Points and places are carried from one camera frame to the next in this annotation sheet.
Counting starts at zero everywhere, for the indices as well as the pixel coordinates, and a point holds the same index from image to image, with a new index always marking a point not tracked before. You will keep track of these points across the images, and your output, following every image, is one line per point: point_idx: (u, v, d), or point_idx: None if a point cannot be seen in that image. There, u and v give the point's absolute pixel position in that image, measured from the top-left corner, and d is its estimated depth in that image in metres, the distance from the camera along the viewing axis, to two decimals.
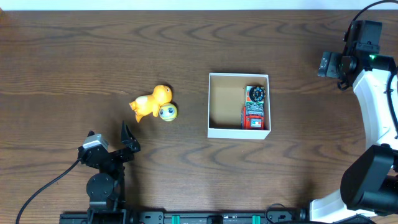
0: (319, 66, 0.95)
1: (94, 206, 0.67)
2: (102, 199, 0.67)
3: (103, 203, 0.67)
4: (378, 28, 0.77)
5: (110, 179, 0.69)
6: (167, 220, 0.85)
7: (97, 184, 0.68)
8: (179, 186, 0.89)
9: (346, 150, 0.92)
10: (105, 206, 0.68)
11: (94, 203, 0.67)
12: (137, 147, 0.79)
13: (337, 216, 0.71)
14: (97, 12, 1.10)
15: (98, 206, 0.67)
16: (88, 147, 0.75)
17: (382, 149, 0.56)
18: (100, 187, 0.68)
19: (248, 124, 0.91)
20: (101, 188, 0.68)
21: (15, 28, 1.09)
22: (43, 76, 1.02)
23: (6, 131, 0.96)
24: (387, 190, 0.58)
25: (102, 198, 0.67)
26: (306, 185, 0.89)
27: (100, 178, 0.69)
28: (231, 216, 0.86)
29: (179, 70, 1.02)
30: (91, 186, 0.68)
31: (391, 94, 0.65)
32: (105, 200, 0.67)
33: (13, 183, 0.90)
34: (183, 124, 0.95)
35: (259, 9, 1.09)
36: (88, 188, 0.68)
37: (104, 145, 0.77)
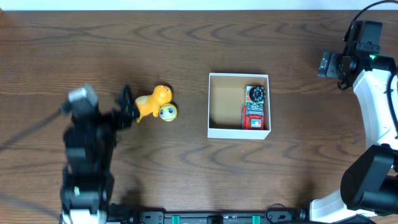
0: (319, 67, 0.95)
1: (71, 160, 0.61)
2: (81, 147, 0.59)
3: (81, 152, 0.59)
4: (378, 28, 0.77)
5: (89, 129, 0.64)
6: (167, 220, 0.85)
7: (78, 133, 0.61)
8: (179, 186, 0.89)
9: (346, 150, 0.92)
10: (83, 160, 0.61)
11: (70, 152, 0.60)
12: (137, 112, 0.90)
13: (337, 216, 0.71)
14: (97, 12, 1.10)
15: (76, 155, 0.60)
16: (73, 99, 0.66)
17: (382, 149, 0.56)
18: (78, 135, 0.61)
19: (248, 124, 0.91)
20: (79, 136, 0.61)
21: (15, 28, 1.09)
22: (43, 75, 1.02)
23: (5, 132, 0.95)
24: (387, 190, 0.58)
25: (81, 145, 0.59)
26: (306, 185, 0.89)
27: (79, 127, 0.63)
28: (231, 216, 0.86)
29: (179, 70, 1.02)
30: (68, 134, 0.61)
31: (391, 94, 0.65)
32: (84, 148, 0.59)
33: (12, 183, 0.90)
34: (183, 124, 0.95)
35: (259, 9, 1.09)
36: (66, 137, 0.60)
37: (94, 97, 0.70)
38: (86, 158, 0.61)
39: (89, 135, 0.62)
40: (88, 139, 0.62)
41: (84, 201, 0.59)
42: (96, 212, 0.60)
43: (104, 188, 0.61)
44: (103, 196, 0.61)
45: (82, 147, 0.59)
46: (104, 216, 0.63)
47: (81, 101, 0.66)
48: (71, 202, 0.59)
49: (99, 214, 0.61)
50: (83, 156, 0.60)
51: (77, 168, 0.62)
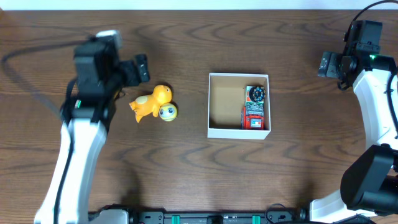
0: (319, 66, 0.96)
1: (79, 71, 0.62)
2: (90, 56, 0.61)
3: (89, 60, 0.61)
4: (378, 28, 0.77)
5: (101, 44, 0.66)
6: (167, 220, 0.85)
7: (91, 45, 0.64)
8: (179, 186, 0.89)
9: (346, 150, 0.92)
10: (91, 74, 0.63)
11: (79, 61, 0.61)
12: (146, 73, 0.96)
13: (337, 217, 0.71)
14: (97, 12, 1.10)
15: (83, 64, 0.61)
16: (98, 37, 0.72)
17: (382, 149, 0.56)
18: (90, 46, 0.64)
19: (248, 124, 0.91)
20: (91, 47, 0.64)
21: (15, 28, 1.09)
22: (43, 75, 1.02)
23: (6, 132, 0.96)
24: (387, 190, 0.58)
25: (91, 54, 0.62)
26: (306, 185, 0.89)
27: (92, 42, 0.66)
28: (231, 216, 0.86)
29: (179, 70, 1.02)
30: (81, 46, 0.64)
31: (391, 94, 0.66)
32: (94, 57, 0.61)
33: (12, 183, 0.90)
34: (183, 124, 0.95)
35: (259, 9, 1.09)
36: (76, 50, 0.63)
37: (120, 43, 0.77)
38: (94, 74, 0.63)
39: (101, 53, 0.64)
40: (99, 48, 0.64)
41: (84, 115, 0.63)
42: (96, 129, 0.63)
43: (105, 106, 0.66)
44: (103, 113, 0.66)
45: (91, 58, 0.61)
46: (100, 140, 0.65)
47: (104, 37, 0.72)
48: (73, 114, 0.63)
49: (99, 135, 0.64)
50: (91, 68, 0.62)
51: (84, 85, 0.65)
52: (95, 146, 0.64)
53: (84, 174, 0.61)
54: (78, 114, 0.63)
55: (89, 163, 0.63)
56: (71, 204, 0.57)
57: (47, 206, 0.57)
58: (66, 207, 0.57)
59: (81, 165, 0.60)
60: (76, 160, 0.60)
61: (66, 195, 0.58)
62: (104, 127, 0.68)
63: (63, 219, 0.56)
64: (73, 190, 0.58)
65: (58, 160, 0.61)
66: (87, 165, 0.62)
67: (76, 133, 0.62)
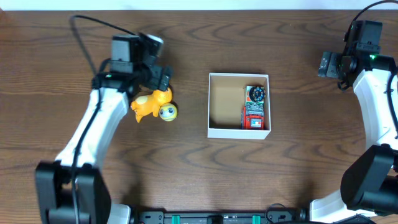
0: (319, 66, 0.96)
1: (115, 51, 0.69)
2: (126, 38, 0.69)
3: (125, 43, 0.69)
4: (378, 28, 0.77)
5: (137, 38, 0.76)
6: (168, 220, 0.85)
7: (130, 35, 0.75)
8: (179, 186, 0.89)
9: (346, 150, 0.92)
10: (124, 55, 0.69)
11: (116, 42, 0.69)
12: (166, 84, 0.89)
13: (337, 216, 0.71)
14: (97, 12, 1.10)
15: (119, 45, 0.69)
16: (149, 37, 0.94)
17: (383, 149, 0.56)
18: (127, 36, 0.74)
19: (248, 124, 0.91)
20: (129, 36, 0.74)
21: (15, 28, 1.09)
22: (43, 75, 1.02)
23: (6, 132, 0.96)
24: (387, 190, 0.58)
25: (125, 39, 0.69)
26: (306, 185, 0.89)
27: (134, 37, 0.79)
28: (231, 216, 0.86)
29: (179, 70, 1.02)
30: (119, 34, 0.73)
31: (391, 94, 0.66)
32: (129, 40, 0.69)
33: (12, 183, 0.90)
34: (183, 124, 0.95)
35: (259, 9, 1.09)
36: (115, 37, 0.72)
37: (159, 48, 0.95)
38: (127, 55, 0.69)
39: (135, 40, 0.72)
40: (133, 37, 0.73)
41: (112, 88, 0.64)
42: (124, 96, 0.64)
43: (131, 83, 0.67)
44: (130, 90, 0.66)
45: (126, 40, 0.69)
46: (124, 107, 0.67)
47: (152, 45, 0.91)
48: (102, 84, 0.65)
49: (124, 103, 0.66)
50: (125, 50, 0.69)
51: (116, 65, 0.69)
52: (121, 109, 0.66)
53: (107, 128, 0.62)
54: (105, 88, 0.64)
55: (113, 121, 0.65)
56: (91, 149, 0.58)
57: (69, 148, 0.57)
58: (86, 150, 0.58)
59: (107, 118, 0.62)
60: (101, 117, 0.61)
61: (89, 140, 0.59)
62: (129, 101, 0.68)
63: (82, 161, 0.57)
64: (96, 136, 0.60)
65: (86, 113, 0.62)
66: (111, 122, 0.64)
67: (106, 93, 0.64)
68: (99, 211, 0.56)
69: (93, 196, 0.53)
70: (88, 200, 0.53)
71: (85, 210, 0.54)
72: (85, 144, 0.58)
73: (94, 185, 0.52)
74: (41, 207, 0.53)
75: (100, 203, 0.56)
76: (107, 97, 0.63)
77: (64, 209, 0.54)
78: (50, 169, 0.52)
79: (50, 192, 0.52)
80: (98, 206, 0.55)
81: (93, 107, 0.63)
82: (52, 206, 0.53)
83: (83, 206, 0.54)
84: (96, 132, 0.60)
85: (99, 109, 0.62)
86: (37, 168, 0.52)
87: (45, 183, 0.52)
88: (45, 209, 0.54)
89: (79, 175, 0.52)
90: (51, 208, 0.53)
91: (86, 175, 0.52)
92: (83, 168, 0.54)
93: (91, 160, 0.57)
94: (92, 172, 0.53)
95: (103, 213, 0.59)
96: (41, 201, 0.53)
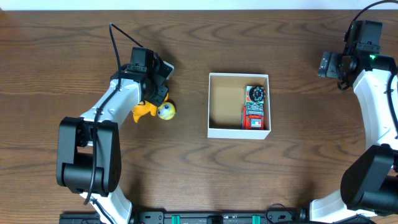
0: (319, 66, 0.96)
1: (134, 56, 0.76)
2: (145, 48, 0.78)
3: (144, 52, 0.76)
4: (378, 28, 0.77)
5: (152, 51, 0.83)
6: (167, 220, 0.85)
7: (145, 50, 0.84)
8: (179, 186, 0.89)
9: (346, 150, 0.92)
10: (141, 60, 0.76)
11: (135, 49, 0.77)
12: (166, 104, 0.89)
13: (337, 216, 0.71)
14: (97, 12, 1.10)
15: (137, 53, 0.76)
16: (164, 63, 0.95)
17: (382, 150, 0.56)
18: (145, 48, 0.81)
19: (248, 124, 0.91)
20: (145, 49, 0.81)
21: (15, 28, 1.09)
22: (43, 76, 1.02)
23: (5, 132, 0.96)
24: (387, 190, 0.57)
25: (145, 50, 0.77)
26: (306, 185, 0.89)
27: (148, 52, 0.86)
28: (231, 216, 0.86)
29: (179, 70, 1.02)
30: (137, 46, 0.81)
31: (392, 94, 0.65)
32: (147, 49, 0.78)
33: (12, 183, 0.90)
34: (183, 124, 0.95)
35: (260, 9, 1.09)
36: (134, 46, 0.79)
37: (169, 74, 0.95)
38: (143, 60, 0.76)
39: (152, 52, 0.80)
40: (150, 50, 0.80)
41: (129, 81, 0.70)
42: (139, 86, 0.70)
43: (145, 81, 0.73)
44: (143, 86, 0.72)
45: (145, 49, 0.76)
46: (138, 96, 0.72)
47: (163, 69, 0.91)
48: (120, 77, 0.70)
49: (137, 94, 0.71)
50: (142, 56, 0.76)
51: (133, 67, 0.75)
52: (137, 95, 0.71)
53: (125, 106, 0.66)
54: (124, 78, 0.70)
55: (129, 102, 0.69)
56: (112, 114, 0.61)
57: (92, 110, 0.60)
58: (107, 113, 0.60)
59: (125, 96, 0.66)
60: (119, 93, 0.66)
61: (109, 107, 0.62)
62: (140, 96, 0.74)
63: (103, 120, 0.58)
64: (116, 106, 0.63)
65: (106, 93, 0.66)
66: (128, 102, 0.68)
67: (124, 80, 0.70)
68: (112, 170, 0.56)
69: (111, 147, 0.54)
70: (106, 151, 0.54)
71: (101, 163, 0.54)
72: (106, 108, 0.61)
73: (113, 135, 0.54)
74: (60, 160, 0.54)
75: (114, 161, 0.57)
76: (126, 82, 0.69)
77: (81, 165, 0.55)
78: (73, 122, 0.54)
79: (73, 142, 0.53)
80: (112, 163, 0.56)
81: (112, 88, 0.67)
82: (70, 158, 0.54)
83: (99, 160, 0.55)
84: (115, 103, 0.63)
85: (119, 89, 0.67)
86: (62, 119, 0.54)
87: (68, 132, 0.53)
88: (63, 163, 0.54)
89: (99, 129, 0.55)
90: (69, 161, 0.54)
91: (106, 126, 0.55)
92: (102, 122, 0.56)
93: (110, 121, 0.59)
94: (112, 125, 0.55)
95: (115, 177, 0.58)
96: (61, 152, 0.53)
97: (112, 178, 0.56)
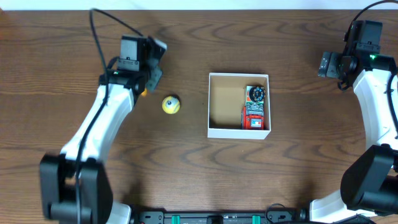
0: (319, 66, 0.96)
1: (124, 50, 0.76)
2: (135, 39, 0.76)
3: (134, 44, 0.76)
4: (378, 28, 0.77)
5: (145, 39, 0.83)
6: (167, 220, 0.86)
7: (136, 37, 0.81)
8: (179, 186, 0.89)
9: (346, 151, 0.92)
10: (132, 54, 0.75)
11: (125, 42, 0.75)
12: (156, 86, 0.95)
13: (337, 217, 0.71)
14: (97, 12, 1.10)
15: (128, 46, 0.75)
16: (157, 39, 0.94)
17: (382, 150, 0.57)
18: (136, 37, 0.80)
19: (248, 124, 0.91)
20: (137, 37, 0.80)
21: (15, 28, 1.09)
22: (43, 75, 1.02)
23: (6, 132, 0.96)
24: (388, 190, 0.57)
25: (135, 40, 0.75)
26: (306, 185, 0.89)
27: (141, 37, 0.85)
28: (231, 216, 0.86)
29: (179, 70, 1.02)
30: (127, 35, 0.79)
31: (391, 94, 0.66)
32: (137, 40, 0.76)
33: (13, 183, 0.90)
34: (183, 123, 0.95)
35: (260, 9, 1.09)
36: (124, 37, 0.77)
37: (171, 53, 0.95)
38: (134, 55, 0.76)
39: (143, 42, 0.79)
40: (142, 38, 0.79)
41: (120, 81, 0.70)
42: (130, 92, 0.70)
43: (137, 81, 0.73)
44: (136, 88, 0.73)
45: (135, 40, 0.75)
46: (129, 104, 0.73)
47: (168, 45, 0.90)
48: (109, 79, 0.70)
49: (130, 98, 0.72)
50: (133, 49, 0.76)
51: (124, 62, 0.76)
52: (126, 106, 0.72)
53: (112, 124, 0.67)
54: (114, 79, 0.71)
55: (117, 117, 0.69)
56: (97, 141, 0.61)
57: (75, 140, 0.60)
58: (91, 143, 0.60)
59: (112, 112, 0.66)
60: (106, 111, 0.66)
61: (94, 134, 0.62)
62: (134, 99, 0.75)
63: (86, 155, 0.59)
64: (102, 131, 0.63)
65: (93, 108, 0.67)
66: (115, 119, 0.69)
67: (112, 89, 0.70)
68: (99, 206, 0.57)
69: (95, 190, 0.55)
70: (91, 193, 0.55)
71: (86, 203, 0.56)
72: (92, 135, 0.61)
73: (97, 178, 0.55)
74: (45, 200, 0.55)
75: (101, 198, 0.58)
76: (114, 93, 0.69)
77: (67, 202, 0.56)
78: (55, 163, 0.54)
79: (55, 183, 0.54)
80: (99, 201, 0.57)
81: (100, 103, 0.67)
82: (55, 198, 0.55)
83: (84, 200, 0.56)
84: (102, 127, 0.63)
85: (106, 103, 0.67)
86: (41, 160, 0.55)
87: (50, 174, 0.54)
88: (48, 202, 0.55)
89: (81, 170, 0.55)
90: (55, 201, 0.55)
91: (90, 168, 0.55)
92: (86, 162, 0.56)
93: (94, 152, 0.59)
94: (96, 165, 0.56)
95: (104, 210, 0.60)
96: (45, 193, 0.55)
97: (99, 214, 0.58)
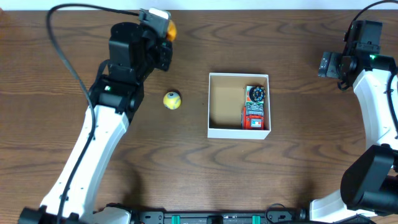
0: (319, 67, 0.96)
1: (114, 54, 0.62)
2: (127, 42, 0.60)
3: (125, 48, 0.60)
4: (378, 28, 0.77)
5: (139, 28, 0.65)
6: (167, 220, 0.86)
7: (126, 29, 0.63)
8: (179, 186, 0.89)
9: (346, 150, 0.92)
10: (124, 61, 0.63)
11: (114, 46, 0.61)
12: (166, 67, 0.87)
13: (337, 217, 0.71)
14: (97, 12, 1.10)
15: (119, 49, 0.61)
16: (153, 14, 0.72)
17: (383, 149, 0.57)
18: (128, 29, 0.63)
19: (248, 124, 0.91)
20: (128, 31, 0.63)
21: (15, 28, 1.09)
22: (43, 75, 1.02)
23: (6, 132, 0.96)
24: (387, 190, 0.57)
25: (125, 42, 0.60)
26: (306, 185, 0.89)
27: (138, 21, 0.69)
28: (231, 216, 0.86)
29: (179, 70, 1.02)
30: (117, 29, 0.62)
31: (391, 94, 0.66)
32: (129, 45, 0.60)
33: (13, 183, 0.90)
34: (183, 124, 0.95)
35: (259, 9, 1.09)
36: (113, 34, 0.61)
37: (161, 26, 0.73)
38: (127, 61, 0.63)
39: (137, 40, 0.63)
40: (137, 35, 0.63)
41: (111, 99, 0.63)
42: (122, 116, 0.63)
43: (132, 96, 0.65)
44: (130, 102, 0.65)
45: (125, 45, 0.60)
46: (124, 127, 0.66)
47: (155, 18, 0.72)
48: (100, 98, 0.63)
49: (125, 120, 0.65)
50: (124, 53, 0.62)
51: (116, 68, 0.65)
52: (119, 130, 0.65)
53: (100, 162, 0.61)
54: (104, 96, 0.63)
55: (107, 149, 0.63)
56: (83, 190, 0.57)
57: (58, 189, 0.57)
58: (74, 194, 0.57)
59: (100, 149, 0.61)
60: (93, 147, 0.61)
61: (78, 182, 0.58)
62: (129, 116, 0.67)
63: (68, 209, 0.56)
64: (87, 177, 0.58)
65: (79, 140, 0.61)
66: (105, 152, 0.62)
67: (100, 114, 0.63)
68: None
69: None
70: None
71: None
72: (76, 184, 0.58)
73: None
74: None
75: None
76: (102, 121, 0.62)
77: None
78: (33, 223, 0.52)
79: None
80: None
81: (87, 135, 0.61)
82: None
83: None
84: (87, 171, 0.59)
85: (93, 137, 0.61)
86: (20, 214, 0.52)
87: None
88: None
89: None
90: None
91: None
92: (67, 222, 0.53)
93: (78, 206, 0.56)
94: None
95: None
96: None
97: None
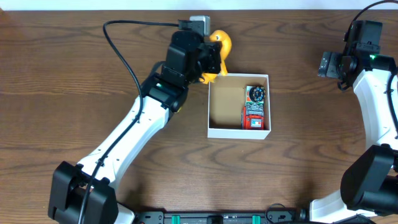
0: (319, 66, 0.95)
1: (170, 58, 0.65)
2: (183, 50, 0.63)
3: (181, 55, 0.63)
4: (378, 28, 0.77)
5: (196, 40, 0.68)
6: (167, 220, 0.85)
7: (185, 38, 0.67)
8: (179, 186, 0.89)
9: (346, 151, 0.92)
10: (176, 66, 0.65)
11: (171, 51, 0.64)
12: (214, 68, 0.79)
13: (337, 216, 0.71)
14: (97, 12, 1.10)
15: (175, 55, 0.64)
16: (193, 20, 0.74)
17: (382, 149, 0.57)
18: (187, 39, 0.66)
19: (248, 124, 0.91)
20: (186, 40, 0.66)
21: (15, 28, 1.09)
22: (43, 75, 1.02)
23: (5, 131, 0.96)
24: (387, 190, 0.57)
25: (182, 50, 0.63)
26: (306, 185, 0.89)
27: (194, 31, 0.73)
28: (231, 216, 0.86)
29: None
30: (178, 36, 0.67)
31: (391, 94, 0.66)
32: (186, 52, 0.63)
33: (12, 183, 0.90)
34: (183, 124, 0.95)
35: (259, 9, 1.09)
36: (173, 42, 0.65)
37: (203, 29, 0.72)
38: (180, 66, 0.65)
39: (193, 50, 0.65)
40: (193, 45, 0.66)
41: (159, 98, 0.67)
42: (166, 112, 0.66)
43: (177, 98, 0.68)
44: (175, 106, 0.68)
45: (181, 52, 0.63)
46: (163, 122, 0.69)
47: (195, 23, 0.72)
48: (150, 90, 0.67)
49: (166, 116, 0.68)
50: (180, 60, 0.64)
51: (168, 71, 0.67)
52: (158, 124, 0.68)
53: (137, 144, 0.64)
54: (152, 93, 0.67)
55: (145, 136, 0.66)
56: (117, 162, 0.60)
57: (94, 155, 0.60)
58: (110, 163, 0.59)
59: (141, 133, 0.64)
60: (135, 130, 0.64)
61: (116, 154, 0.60)
62: (170, 114, 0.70)
63: (101, 173, 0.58)
64: (125, 152, 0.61)
65: (125, 119, 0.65)
66: (143, 138, 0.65)
67: (148, 104, 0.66)
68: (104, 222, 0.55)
69: (100, 213, 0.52)
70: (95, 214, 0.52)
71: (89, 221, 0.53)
72: (114, 156, 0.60)
73: (105, 203, 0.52)
74: (51, 201, 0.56)
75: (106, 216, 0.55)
76: (148, 109, 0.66)
77: (73, 206, 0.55)
78: (70, 173, 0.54)
79: (64, 191, 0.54)
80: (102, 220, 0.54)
81: (134, 117, 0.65)
82: (61, 203, 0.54)
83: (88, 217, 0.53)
84: (126, 149, 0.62)
85: (137, 120, 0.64)
86: (58, 167, 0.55)
87: (63, 182, 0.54)
88: (53, 204, 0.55)
89: (94, 190, 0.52)
90: (60, 206, 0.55)
91: (101, 191, 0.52)
92: (100, 183, 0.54)
93: (109, 175, 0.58)
94: (108, 190, 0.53)
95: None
96: (54, 197, 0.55)
97: None
